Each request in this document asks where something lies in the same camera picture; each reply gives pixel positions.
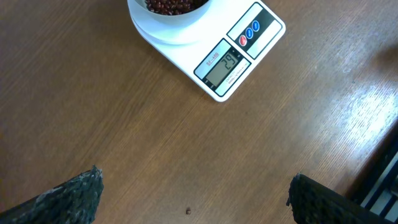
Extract red beans in bowl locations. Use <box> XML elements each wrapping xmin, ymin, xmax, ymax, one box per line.
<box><xmin>144</xmin><ymin>0</ymin><xmax>208</xmax><ymax>16</ymax></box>

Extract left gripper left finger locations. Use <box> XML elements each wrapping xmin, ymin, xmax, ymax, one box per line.
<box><xmin>1</xmin><ymin>166</ymin><xmax>104</xmax><ymax>224</ymax></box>

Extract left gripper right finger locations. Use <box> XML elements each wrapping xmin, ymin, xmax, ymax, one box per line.
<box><xmin>287</xmin><ymin>174</ymin><xmax>389</xmax><ymax>224</ymax></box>

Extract white round bowl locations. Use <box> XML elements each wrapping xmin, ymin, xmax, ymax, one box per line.
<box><xmin>128</xmin><ymin>0</ymin><xmax>213</xmax><ymax>25</ymax></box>

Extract white digital kitchen scale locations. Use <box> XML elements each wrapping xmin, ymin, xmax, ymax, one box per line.
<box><xmin>127</xmin><ymin>0</ymin><xmax>286</xmax><ymax>102</ymax></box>

